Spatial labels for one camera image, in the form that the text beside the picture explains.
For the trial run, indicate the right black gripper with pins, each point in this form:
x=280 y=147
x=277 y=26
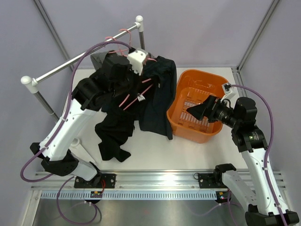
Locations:
x=206 y=108

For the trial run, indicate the dark navy shorts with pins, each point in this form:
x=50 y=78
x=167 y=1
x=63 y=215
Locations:
x=163 y=74

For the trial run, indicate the pink hanger of black shorts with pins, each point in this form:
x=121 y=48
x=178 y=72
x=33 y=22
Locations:
x=137 y=96

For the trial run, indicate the black shorts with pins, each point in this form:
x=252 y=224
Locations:
x=118 y=126

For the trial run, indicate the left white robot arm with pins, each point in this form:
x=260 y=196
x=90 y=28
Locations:
x=117 y=75

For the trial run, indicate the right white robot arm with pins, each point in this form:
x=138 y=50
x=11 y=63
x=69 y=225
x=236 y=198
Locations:
x=264 y=204

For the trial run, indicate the grey shorts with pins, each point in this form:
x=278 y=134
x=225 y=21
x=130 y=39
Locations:
x=97 y=59

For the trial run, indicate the orange plastic basket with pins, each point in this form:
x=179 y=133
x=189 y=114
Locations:
x=193 y=87

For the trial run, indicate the silver clothes rack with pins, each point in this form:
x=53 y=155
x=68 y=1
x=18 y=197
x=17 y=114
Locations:
x=31 y=83

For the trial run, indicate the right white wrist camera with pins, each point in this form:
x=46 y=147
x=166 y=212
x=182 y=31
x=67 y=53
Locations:
x=229 y=91

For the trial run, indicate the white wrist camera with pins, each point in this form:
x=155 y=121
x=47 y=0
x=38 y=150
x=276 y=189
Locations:
x=137 y=59
x=229 y=91

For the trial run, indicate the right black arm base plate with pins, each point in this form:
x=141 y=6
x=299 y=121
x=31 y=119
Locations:
x=207 y=180

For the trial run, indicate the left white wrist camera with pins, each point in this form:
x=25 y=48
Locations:
x=137 y=59

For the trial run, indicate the aluminium mounting rail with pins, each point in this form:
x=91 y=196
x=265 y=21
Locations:
x=151 y=180

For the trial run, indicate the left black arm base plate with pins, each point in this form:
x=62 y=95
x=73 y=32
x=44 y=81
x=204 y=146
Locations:
x=105 y=180

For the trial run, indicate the white slotted cable duct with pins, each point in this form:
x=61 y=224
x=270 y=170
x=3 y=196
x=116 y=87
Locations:
x=130 y=195

